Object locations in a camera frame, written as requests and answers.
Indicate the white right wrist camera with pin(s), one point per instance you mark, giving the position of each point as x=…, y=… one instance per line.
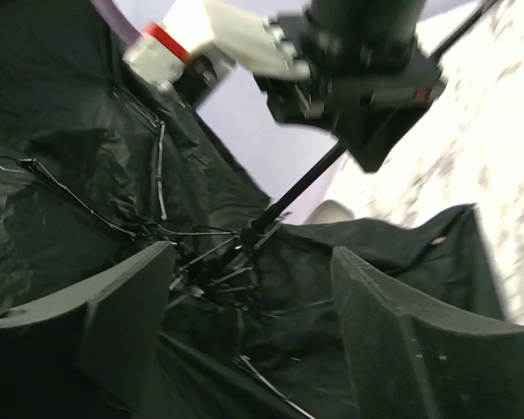
x=197, y=44

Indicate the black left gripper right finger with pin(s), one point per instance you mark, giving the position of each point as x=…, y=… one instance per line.
x=410, y=355

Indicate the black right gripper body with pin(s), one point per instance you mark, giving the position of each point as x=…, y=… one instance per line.
x=367, y=98

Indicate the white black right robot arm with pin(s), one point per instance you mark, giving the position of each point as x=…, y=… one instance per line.
x=378, y=24

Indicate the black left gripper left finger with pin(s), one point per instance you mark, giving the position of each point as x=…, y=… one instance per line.
x=84, y=351

